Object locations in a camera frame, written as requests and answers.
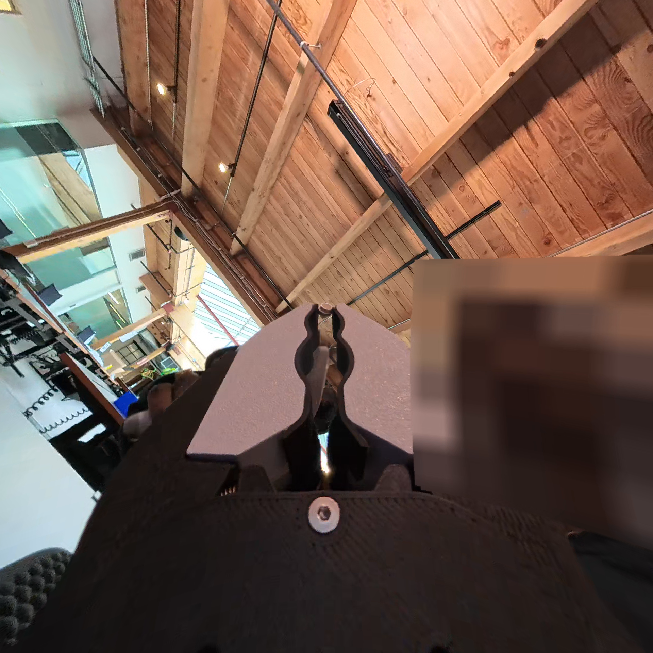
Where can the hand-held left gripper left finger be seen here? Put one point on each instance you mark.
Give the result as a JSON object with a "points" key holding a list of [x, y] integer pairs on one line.
{"points": [[250, 408]]}

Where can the black ceiling light rail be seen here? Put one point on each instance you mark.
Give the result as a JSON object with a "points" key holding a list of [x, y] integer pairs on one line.
{"points": [[393, 179]]}

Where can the ceiling spotlight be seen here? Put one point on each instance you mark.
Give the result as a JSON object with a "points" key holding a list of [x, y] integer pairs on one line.
{"points": [[160, 89], [225, 168]]}

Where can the row of office desks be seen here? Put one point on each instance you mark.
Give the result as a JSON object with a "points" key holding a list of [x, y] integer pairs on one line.
{"points": [[61, 347]]}

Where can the black honeycomb cushion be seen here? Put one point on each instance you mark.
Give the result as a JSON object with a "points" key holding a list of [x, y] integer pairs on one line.
{"points": [[31, 602]]}

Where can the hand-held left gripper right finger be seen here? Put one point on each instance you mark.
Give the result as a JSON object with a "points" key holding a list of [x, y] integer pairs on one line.
{"points": [[383, 408]]}

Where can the person's right hand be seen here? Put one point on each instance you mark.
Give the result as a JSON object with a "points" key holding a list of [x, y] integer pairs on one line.
{"points": [[168, 393]]}

